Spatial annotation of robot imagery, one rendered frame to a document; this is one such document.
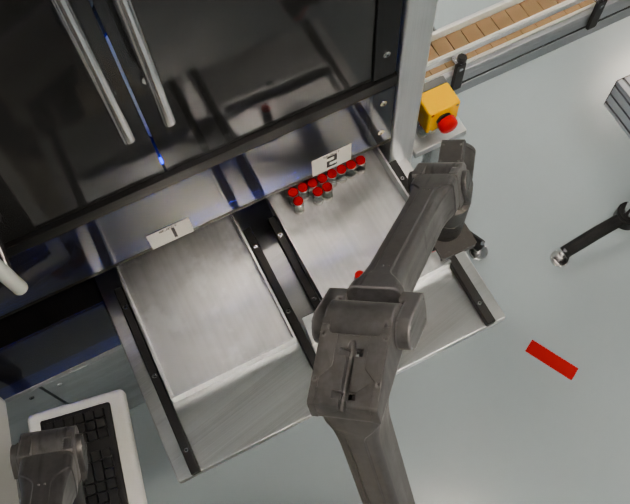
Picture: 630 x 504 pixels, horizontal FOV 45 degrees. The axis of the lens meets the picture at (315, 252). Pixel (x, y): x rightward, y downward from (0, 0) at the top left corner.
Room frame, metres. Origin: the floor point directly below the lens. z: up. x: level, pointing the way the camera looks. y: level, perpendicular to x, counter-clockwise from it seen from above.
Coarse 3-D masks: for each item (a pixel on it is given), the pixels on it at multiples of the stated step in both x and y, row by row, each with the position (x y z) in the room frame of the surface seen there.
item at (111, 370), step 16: (112, 352) 0.52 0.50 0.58; (80, 368) 0.49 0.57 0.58; (96, 368) 0.49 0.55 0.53; (112, 368) 0.50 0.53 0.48; (128, 368) 0.52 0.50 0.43; (48, 384) 0.46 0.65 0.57; (64, 384) 0.46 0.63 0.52; (80, 384) 0.47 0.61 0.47; (96, 384) 0.48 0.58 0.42; (112, 384) 0.49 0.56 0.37; (128, 384) 0.50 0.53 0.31; (16, 400) 0.42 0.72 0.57; (32, 400) 0.43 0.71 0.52; (48, 400) 0.44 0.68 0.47; (64, 400) 0.45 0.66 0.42; (128, 400) 0.49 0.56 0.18; (144, 400) 0.50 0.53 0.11; (16, 416) 0.41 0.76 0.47; (16, 432) 0.39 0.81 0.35
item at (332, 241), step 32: (384, 160) 0.78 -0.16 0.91; (352, 192) 0.73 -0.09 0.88; (384, 192) 0.72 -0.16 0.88; (288, 224) 0.67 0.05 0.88; (320, 224) 0.66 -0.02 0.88; (352, 224) 0.66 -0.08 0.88; (384, 224) 0.65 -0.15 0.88; (320, 256) 0.59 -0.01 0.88; (352, 256) 0.58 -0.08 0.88; (320, 288) 0.52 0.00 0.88
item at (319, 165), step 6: (336, 150) 0.74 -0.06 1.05; (342, 150) 0.74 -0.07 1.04; (348, 150) 0.75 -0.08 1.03; (324, 156) 0.73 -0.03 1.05; (342, 156) 0.74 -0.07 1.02; (348, 156) 0.75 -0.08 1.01; (312, 162) 0.72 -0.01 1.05; (318, 162) 0.72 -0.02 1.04; (324, 162) 0.73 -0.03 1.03; (330, 162) 0.73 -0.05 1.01; (342, 162) 0.74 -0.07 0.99; (312, 168) 0.72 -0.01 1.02; (318, 168) 0.72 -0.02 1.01; (324, 168) 0.73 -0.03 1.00; (330, 168) 0.73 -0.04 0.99; (312, 174) 0.72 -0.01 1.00
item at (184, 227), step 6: (180, 222) 0.62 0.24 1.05; (186, 222) 0.62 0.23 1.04; (168, 228) 0.61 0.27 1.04; (174, 228) 0.61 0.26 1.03; (180, 228) 0.61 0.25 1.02; (186, 228) 0.62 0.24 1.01; (192, 228) 0.62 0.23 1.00; (156, 234) 0.60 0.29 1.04; (162, 234) 0.60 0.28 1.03; (168, 234) 0.60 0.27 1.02; (180, 234) 0.61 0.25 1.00; (186, 234) 0.62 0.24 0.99; (150, 240) 0.59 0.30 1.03; (156, 240) 0.60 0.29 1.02; (162, 240) 0.60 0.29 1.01; (168, 240) 0.60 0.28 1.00; (156, 246) 0.59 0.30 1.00
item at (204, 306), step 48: (192, 240) 0.65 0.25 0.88; (240, 240) 0.64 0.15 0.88; (144, 288) 0.55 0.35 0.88; (192, 288) 0.55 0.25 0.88; (240, 288) 0.54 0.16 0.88; (144, 336) 0.44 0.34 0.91; (192, 336) 0.45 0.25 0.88; (240, 336) 0.44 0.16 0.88; (288, 336) 0.43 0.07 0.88; (192, 384) 0.35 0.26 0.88
